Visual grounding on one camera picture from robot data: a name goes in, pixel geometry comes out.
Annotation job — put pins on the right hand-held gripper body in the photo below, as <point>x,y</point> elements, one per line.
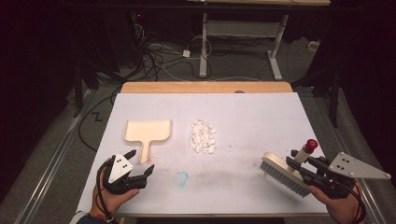
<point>339,174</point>

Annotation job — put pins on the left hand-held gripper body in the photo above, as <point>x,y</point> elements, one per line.
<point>120,168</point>

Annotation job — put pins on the cream brush with grey bristles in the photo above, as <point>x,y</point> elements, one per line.
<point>286,174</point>

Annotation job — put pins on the pile of white paper scraps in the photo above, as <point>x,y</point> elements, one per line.
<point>203,137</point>

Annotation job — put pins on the person's right hand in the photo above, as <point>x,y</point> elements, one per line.
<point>339,208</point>

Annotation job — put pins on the person's left hand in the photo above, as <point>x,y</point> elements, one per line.
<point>109,202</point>

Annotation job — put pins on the black metal stand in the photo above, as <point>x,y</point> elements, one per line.
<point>334,99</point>
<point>77,90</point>

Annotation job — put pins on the wooden table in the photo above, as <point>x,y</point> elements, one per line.
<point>202,87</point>

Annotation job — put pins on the white power adapter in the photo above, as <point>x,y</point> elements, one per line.
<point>186,53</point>

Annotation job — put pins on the white desk frame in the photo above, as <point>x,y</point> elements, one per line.
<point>243,29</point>

